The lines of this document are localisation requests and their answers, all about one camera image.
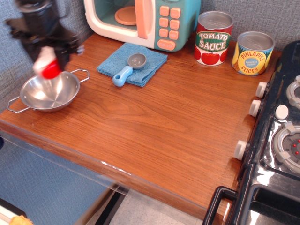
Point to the white stove knob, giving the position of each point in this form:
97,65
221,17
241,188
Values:
261,88
254,108
240,149

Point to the tomato sauce can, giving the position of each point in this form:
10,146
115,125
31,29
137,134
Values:
213,34

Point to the blue folded cloth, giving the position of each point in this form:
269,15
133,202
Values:
118,60

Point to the white round stove button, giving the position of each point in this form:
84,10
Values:
281,112

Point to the white stove knob middle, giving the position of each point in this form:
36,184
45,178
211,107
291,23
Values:
254,108

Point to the grey stove burner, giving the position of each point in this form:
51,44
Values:
286,146
293,93

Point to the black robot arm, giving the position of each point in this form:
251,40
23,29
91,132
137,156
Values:
39,27

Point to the teal toy microwave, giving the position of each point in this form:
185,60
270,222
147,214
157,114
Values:
164,25

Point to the pineapple slices can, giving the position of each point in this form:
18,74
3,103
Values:
252,52

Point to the black toy stove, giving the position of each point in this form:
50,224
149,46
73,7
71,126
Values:
268,192

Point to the grey stove burner front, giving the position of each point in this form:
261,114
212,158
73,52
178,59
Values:
286,146

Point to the white stove knob bottom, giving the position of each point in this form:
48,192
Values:
240,149

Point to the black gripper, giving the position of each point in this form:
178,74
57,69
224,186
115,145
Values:
40,26

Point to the orange microwave turntable plate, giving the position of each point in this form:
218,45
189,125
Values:
126,16

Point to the red white toy apple slice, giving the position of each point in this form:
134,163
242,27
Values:
46,65

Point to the white stove knob top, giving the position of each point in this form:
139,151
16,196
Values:
261,88

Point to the steel bowl with handles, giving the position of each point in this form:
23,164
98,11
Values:
50,95

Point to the black oven door handle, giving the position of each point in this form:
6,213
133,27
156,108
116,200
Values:
220,193

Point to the blue grey toy scoop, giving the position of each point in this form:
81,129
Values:
135,61

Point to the grey stove burner rear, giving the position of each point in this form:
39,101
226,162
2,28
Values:
293,93

